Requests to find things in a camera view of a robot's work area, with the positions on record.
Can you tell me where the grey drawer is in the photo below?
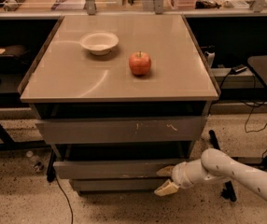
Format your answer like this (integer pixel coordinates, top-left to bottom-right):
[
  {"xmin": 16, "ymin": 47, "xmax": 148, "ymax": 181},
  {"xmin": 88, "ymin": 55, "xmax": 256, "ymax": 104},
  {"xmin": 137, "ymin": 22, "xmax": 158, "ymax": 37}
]
[
  {"xmin": 70, "ymin": 178, "xmax": 165, "ymax": 192},
  {"xmin": 53, "ymin": 159, "xmax": 181, "ymax": 179},
  {"xmin": 36, "ymin": 116, "xmax": 206, "ymax": 145}
]

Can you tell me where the grey top drawer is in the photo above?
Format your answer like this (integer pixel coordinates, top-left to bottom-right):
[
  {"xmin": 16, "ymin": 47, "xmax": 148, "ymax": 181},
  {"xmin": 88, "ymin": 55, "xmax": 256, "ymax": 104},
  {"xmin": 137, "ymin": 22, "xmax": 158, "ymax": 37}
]
[{"xmin": 36, "ymin": 116, "xmax": 206, "ymax": 145}]

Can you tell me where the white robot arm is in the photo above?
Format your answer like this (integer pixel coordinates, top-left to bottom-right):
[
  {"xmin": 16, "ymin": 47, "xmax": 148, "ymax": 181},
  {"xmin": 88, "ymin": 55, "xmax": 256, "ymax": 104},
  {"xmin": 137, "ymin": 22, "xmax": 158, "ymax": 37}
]
[{"xmin": 154, "ymin": 148, "xmax": 267, "ymax": 202}]

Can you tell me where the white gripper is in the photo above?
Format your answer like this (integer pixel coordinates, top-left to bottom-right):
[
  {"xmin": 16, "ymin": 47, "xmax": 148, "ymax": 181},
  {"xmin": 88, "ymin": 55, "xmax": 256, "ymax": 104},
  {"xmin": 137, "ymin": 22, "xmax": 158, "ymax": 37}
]
[{"xmin": 153, "ymin": 159, "xmax": 211, "ymax": 198}]

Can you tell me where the grey bottom drawer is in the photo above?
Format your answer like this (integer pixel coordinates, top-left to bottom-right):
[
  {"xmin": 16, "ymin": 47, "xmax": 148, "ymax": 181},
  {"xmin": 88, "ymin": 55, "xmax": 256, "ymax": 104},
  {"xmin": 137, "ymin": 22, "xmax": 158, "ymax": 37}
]
[{"xmin": 70, "ymin": 178, "xmax": 165, "ymax": 192}]

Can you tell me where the small clear bottle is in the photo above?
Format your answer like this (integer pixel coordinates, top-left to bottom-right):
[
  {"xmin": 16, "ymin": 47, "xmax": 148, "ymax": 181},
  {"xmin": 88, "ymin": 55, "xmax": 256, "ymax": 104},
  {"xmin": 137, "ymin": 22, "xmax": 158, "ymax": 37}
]
[{"xmin": 26, "ymin": 151, "xmax": 44, "ymax": 173}]

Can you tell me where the black phone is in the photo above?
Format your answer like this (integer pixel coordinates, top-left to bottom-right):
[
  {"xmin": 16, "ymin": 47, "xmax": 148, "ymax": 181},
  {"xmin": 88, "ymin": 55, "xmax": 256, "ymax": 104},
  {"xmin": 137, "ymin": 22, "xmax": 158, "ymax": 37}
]
[{"xmin": 231, "ymin": 64, "xmax": 247, "ymax": 75}]

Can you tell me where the black floor bar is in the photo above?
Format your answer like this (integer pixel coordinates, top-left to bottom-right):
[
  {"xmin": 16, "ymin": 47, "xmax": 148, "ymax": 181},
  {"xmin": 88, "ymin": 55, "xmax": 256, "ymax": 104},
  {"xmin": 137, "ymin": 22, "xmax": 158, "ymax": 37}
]
[{"xmin": 209, "ymin": 130, "xmax": 237, "ymax": 202}]

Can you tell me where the white bowl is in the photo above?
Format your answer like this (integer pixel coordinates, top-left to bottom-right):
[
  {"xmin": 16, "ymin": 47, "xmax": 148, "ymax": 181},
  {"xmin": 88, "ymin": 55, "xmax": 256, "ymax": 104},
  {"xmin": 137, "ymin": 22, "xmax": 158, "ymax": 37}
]
[{"xmin": 79, "ymin": 32, "xmax": 119, "ymax": 55}]

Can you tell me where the grey drawer cabinet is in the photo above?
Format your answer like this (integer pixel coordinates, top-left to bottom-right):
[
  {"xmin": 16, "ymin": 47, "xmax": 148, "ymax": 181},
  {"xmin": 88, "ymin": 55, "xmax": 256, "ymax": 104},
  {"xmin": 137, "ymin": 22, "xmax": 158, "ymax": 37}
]
[{"xmin": 17, "ymin": 14, "xmax": 221, "ymax": 163}]

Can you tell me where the red apple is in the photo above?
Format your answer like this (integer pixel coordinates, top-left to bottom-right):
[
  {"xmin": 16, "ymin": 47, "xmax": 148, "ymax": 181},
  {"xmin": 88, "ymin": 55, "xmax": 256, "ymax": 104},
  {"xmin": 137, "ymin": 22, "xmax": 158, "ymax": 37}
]
[{"xmin": 129, "ymin": 51, "xmax": 151, "ymax": 76}]

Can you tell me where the black floor cable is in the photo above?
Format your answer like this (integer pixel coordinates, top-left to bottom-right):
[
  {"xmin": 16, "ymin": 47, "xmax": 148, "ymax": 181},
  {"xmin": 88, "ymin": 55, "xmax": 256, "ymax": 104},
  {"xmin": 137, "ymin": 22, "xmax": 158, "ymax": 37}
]
[{"xmin": 54, "ymin": 175, "xmax": 75, "ymax": 224}]

